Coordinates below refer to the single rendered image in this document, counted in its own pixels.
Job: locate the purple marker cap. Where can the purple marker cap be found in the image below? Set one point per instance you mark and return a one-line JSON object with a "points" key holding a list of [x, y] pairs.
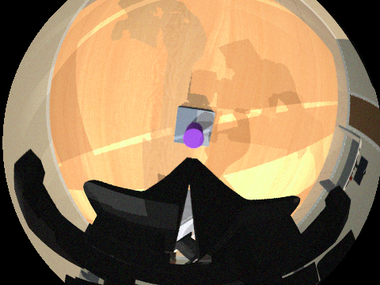
{"points": [[193, 136]]}

